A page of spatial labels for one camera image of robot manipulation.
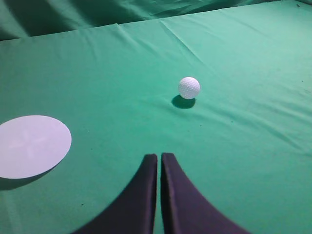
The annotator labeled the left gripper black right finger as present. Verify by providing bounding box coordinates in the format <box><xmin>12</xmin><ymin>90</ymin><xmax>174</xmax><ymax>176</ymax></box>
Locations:
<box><xmin>160</xmin><ymin>153</ymin><xmax>248</xmax><ymax>234</ymax></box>

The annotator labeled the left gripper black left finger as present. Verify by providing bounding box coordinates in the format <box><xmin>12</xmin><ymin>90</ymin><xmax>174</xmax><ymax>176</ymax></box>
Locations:
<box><xmin>74</xmin><ymin>154</ymin><xmax>157</xmax><ymax>234</ymax></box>

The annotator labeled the white golf ball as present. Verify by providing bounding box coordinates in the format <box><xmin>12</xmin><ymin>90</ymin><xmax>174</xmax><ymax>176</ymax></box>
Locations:
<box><xmin>178</xmin><ymin>77</ymin><xmax>200</xmax><ymax>99</ymax></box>

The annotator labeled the white round plate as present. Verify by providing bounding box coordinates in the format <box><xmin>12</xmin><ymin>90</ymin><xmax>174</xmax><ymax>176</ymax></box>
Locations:
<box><xmin>0</xmin><ymin>115</ymin><xmax>72</xmax><ymax>179</ymax></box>

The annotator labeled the green table cloth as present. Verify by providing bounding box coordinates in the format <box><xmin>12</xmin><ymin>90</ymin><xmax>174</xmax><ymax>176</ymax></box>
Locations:
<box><xmin>0</xmin><ymin>2</ymin><xmax>312</xmax><ymax>234</ymax></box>

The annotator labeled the green backdrop curtain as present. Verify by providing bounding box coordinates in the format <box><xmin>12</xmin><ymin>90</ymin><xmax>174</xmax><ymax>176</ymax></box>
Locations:
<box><xmin>0</xmin><ymin>0</ymin><xmax>312</xmax><ymax>46</ymax></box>

